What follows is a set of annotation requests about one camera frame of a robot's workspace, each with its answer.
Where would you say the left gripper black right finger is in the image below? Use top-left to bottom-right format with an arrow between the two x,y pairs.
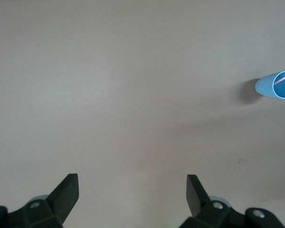
179,174 -> 285,228

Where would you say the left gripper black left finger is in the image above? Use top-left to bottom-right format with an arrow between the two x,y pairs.
0,173 -> 80,228

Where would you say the blue cup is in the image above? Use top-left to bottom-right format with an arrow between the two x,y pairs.
255,70 -> 285,100

